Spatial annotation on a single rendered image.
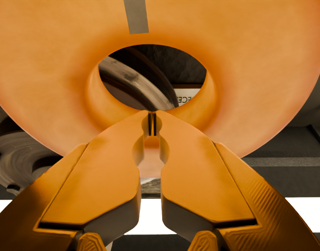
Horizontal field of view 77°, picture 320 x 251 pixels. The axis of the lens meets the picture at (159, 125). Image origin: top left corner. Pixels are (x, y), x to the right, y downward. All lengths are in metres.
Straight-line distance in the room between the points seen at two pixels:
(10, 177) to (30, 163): 0.06
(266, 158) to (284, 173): 3.52
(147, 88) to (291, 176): 9.15
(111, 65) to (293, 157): 6.03
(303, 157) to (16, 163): 6.23
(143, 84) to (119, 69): 0.05
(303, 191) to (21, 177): 9.09
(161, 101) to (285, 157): 5.81
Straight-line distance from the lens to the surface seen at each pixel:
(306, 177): 9.71
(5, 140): 0.38
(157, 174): 0.16
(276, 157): 5.99
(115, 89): 0.33
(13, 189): 0.52
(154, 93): 0.35
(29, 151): 0.41
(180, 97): 0.53
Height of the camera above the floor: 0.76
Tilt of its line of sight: 47 degrees up
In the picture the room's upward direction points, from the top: 179 degrees counter-clockwise
